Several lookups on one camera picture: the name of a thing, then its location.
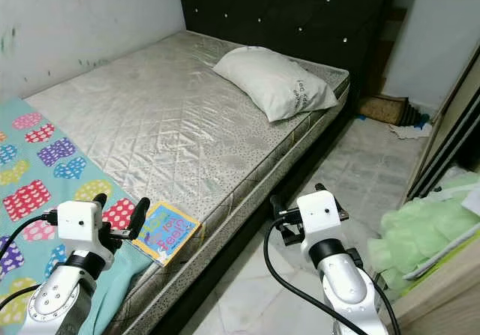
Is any black tufted headboard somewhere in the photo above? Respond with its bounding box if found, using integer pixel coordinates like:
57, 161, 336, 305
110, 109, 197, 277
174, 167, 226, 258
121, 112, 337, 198
176, 0, 402, 100

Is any grey quilted mattress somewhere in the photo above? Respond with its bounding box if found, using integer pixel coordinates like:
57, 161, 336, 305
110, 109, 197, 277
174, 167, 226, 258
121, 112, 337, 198
24, 30, 350, 335

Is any teal blanket with coloured hearts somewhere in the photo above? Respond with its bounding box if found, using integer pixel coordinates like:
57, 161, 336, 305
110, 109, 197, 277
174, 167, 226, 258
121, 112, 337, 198
0, 97, 151, 335

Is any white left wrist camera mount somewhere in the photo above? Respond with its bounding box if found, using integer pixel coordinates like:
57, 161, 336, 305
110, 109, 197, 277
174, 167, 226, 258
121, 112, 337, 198
56, 200, 110, 257

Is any brown woven mat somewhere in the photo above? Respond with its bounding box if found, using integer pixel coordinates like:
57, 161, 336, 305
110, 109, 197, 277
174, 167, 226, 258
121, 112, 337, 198
358, 95, 425, 128

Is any black bed frame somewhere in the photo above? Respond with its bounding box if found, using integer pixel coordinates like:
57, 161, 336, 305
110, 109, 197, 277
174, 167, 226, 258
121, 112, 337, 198
157, 88, 368, 335

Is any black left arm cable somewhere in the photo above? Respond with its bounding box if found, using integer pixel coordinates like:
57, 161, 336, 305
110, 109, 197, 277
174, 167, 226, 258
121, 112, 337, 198
0, 210, 61, 313

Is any small white rag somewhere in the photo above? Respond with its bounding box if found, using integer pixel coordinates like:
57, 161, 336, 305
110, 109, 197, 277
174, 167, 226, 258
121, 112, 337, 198
390, 121, 434, 141

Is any light wooden cabinet panel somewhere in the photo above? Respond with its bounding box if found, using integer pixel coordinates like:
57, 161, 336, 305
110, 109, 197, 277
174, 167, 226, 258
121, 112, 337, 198
394, 230, 480, 335

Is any blue yellow children's book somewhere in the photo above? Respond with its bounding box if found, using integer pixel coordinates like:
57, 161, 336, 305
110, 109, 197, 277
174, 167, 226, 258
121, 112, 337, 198
131, 202, 202, 267

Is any white printed pillow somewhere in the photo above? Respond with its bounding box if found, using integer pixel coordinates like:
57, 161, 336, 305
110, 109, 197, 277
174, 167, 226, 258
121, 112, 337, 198
212, 46, 338, 122

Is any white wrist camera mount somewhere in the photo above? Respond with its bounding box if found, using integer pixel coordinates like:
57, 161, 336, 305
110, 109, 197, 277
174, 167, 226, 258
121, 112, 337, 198
56, 200, 110, 257
296, 190, 342, 250

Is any light green plastic bag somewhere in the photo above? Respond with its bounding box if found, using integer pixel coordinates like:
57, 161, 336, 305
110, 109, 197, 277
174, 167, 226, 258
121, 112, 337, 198
379, 193, 480, 280

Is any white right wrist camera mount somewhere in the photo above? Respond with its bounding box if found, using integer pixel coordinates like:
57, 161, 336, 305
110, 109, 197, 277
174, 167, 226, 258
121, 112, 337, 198
296, 190, 342, 250

